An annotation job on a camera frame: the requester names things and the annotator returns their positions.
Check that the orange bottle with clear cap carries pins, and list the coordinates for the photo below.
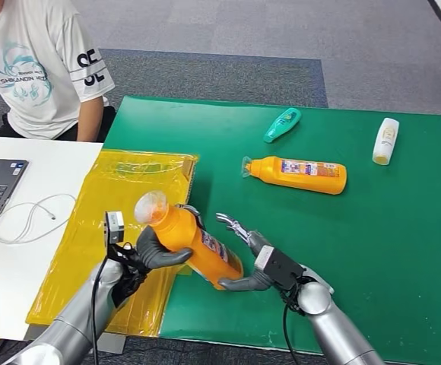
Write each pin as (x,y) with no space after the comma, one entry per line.
(273,174)
(182,232)

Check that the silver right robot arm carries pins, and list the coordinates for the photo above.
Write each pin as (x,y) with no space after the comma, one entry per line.
(334,332)

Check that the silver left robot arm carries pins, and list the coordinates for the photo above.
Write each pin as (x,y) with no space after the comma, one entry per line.
(72,322)

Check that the yellow plastic sheet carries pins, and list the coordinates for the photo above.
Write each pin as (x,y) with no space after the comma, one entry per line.
(91,201)

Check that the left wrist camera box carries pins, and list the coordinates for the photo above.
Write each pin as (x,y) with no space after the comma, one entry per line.
(115,227)

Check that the person's left forearm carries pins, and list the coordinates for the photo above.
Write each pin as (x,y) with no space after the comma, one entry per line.
(90,118)

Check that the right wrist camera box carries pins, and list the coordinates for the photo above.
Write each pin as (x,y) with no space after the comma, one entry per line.
(281,267)

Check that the white bottle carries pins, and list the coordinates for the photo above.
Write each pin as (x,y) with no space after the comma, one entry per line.
(385,142)

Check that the teal bottle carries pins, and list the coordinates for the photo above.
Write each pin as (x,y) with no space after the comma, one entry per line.
(281,125)

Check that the green mat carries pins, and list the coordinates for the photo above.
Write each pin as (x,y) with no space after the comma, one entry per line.
(387,226)

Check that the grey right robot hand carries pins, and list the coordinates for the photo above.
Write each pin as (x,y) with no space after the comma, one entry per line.
(258,242)

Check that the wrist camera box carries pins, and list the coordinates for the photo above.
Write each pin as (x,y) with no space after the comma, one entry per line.
(281,267)
(115,227)

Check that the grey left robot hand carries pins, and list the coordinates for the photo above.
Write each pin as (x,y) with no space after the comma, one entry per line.
(155,254)

